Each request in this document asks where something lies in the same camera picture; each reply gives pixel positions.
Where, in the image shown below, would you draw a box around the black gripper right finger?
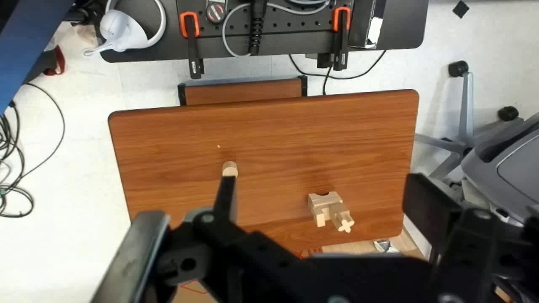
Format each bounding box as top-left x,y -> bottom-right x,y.
402,173 -> 498,303

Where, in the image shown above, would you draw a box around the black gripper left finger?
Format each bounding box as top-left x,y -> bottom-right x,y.
91,173 -> 249,303

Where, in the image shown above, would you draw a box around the small wooden block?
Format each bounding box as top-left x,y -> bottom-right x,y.
222,159 -> 239,179

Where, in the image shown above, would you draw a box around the red object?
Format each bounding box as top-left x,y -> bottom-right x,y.
42,46 -> 67,77

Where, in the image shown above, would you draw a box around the crumpled white plastic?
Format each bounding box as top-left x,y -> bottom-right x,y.
372,237 -> 401,255

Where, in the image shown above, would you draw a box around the grey office chair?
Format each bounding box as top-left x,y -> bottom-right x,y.
414,56 -> 539,226

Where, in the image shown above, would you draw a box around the wooden arch block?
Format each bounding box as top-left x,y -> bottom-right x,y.
306,189 -> 345,216

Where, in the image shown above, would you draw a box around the brown cardboard sheet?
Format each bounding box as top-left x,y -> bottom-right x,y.
170,232 -> 419,303

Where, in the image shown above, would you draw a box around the orange black bar clamp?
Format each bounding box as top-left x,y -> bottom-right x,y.
316,4 -> 353,72
177,9 -> 205,80

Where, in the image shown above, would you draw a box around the silver round knob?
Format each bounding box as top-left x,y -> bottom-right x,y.
205,0 -> 227,24

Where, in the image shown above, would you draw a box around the white VR controller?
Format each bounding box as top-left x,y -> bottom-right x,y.
82,0 -> 170,56

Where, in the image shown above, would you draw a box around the brown wooden table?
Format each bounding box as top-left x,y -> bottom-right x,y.
99,0 -> 431,63

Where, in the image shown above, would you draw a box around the blue panel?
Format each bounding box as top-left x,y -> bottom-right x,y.
0,0 -> 74,115

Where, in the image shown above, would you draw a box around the thin black cable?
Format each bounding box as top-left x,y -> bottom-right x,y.
288,48 -> 390,97

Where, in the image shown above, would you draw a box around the grey coiled cable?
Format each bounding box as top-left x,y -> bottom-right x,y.
220,0 -> 333,58

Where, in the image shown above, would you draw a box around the black ribbed cable connector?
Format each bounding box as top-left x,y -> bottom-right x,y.
247,0 -> 269,56

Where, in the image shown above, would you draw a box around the loose floor cables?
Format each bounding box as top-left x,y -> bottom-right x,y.
0,80 -> 67,220

